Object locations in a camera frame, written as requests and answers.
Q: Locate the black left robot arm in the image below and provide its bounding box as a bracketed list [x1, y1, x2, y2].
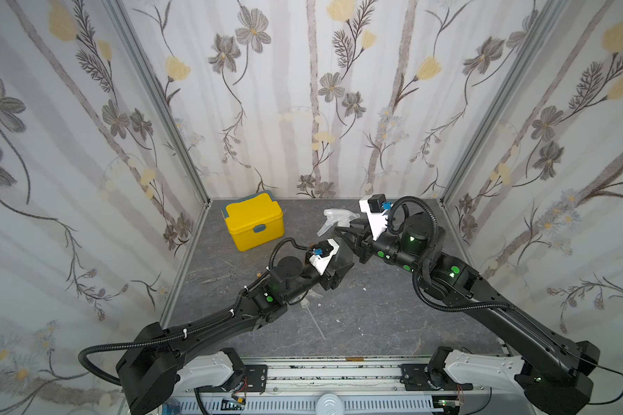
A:
[116, 239, 354, 414]

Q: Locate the black corrugated left cable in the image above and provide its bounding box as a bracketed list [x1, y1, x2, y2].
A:
[77, 310, 240, 386]

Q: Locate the black corrugated cable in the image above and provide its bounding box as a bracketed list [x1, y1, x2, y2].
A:
[77, 310, 240, 386]
[386, 195, 515, 313]

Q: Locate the yellow plastic storage box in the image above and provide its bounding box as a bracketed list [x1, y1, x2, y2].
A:
[223, 191, 286, 252]

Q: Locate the clear spray nozzle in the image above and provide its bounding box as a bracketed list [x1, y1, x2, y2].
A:
[317, 209, 361, 237]
[299, 290, 326, 341]

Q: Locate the black corrugated right cable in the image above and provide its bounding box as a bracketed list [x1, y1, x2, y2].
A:
[386, 195, 515, 313]

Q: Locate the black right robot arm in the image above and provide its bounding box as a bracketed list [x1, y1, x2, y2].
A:
[334, 209, 600, 414]

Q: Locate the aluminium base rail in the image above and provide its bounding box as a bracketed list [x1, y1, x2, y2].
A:
[156, 356, 537, 414]

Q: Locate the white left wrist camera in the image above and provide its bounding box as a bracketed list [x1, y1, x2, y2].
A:
[308, 239, 339, 275]

